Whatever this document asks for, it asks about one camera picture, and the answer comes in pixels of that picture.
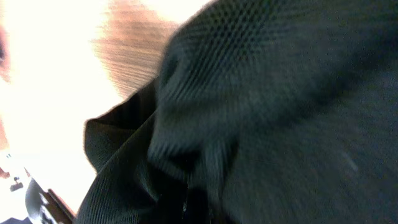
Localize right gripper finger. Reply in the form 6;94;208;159
180;189;199;224

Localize black t-shirt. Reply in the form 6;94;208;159
75;0;397;223

